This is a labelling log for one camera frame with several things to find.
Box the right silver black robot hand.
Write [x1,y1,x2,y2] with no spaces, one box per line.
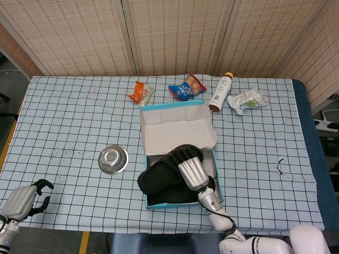
[168,147,210,191]

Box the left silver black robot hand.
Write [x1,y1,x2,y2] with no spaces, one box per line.
[0,179,55,222]

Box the black rubber slipper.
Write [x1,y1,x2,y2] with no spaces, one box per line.
[147,174,217,204]
[137,144,204,196]

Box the blue white cardboard shoe box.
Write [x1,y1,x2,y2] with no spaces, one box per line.
[139,99,225,210]

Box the dark blue seat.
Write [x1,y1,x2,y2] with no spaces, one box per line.
[110,232,223,254]

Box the small stainless steel bowl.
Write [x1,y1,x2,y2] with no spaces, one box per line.
[97,144,129,175]

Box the blue red snack packet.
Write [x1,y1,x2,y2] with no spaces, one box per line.
[168,73,208,103]

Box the white bottle with yellow cap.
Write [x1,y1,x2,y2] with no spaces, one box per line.
[208,72,234,113]

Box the black thread scrap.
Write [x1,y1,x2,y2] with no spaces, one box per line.
[276,158,293,182]

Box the crumpled green white packet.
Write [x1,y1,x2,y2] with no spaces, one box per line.
[227,88,270,116]

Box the orange white snack packet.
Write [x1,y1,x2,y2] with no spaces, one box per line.
[127,80,155,108]

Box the blue checked tablecloth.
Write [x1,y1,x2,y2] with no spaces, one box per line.
[0,75,325,236]

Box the dark blue table pad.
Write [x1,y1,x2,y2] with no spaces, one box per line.
[291,79,339,231]

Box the beige woven folding screen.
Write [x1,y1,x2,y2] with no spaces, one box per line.
[0,0,339,106]

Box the black plastic bin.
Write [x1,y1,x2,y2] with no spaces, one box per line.
[319,136,339,161]

